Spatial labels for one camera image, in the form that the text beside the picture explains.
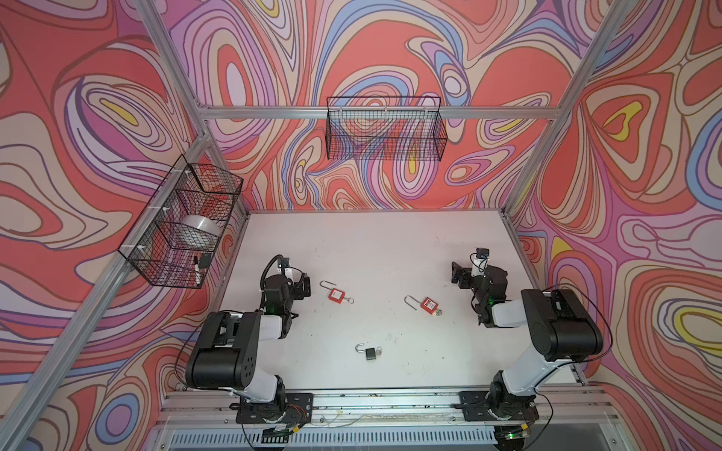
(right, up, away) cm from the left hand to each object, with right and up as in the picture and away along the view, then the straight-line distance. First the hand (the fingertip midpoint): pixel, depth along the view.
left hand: (295, 272), depth 94 cm
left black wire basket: (-25, +12, -22) cm, 35 cm away
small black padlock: (+26, -23, -11) cm, 36 cm away
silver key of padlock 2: (+48, -13, -3) cm, 50 cm away
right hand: (+60, +2, +3) cm, 60 cm away
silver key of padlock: (+19, -9, -1) cm, 21 cm away
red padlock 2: (+45, -10, -3) cm, 46 cm away
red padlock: (+14, -8, -1) cm, 16 cm away
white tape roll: (-21, +15, -21) cm, 33 cm away
